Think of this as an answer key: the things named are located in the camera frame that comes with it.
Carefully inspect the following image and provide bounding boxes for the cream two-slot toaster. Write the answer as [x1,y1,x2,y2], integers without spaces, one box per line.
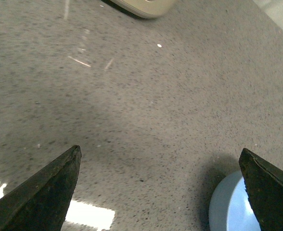
[111,0,177,19]

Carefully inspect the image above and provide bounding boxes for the blue bowl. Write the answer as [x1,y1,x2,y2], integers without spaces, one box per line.
[208,171,261,231]

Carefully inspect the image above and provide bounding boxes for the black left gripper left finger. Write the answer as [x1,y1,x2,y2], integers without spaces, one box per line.
[0,145,81,231]

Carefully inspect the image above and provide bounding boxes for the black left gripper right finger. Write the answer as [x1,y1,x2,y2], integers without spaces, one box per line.
[239,148,283,231]

